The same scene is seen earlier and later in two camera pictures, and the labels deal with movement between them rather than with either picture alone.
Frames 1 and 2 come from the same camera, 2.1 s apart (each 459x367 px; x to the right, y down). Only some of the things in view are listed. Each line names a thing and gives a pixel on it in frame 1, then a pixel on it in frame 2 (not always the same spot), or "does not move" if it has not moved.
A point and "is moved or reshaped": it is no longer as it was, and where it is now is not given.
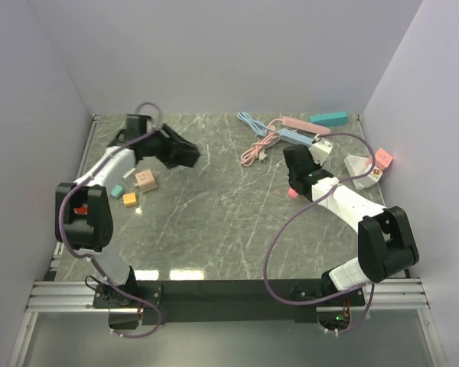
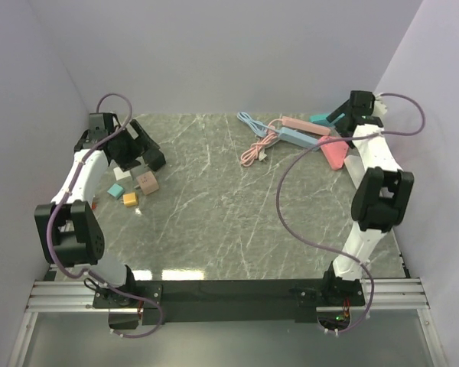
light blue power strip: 284,134 does not move
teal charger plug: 118,191 does not move
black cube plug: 183,153 is moved or reshaped
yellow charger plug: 130,199 does not move
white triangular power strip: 356,166 does not move
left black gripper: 172,135 -> 129,161
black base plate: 224,301 does not move
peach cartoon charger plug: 145,180 does not move
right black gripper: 316,165 -> 339,124
